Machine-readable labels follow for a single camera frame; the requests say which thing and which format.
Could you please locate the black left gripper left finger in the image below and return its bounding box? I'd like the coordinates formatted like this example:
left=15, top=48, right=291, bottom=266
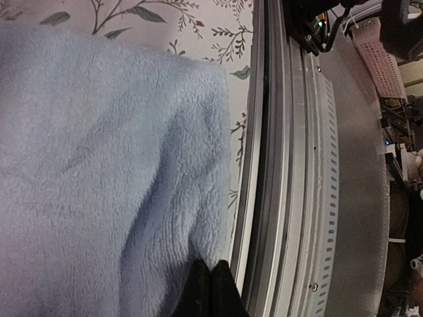
left=171, top=260, right=210, bottom=317

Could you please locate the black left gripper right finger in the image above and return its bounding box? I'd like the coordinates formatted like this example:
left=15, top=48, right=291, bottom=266
left=211, top=260, right=249, bottom=317

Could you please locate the light blue towel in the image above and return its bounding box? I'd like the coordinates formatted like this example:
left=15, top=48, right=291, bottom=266
left=1, top=22, right=231, bottom=316

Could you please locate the aluminium front rail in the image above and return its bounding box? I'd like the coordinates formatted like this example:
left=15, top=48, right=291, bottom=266
left=230, top=1, right=389, bottom=316

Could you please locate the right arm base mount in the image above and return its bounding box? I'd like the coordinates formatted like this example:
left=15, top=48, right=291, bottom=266
left=282, top=0, right=350, bottom=56

